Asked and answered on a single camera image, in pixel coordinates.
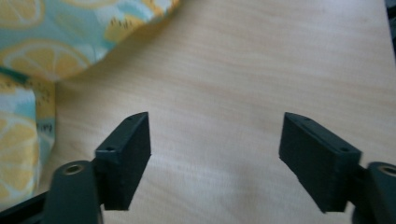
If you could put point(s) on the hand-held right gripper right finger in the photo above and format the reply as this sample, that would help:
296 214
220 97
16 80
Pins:
317 161

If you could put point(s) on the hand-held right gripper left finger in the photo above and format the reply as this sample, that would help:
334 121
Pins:
124 155

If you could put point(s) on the lemon print cloth bag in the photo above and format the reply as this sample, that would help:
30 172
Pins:
46 31

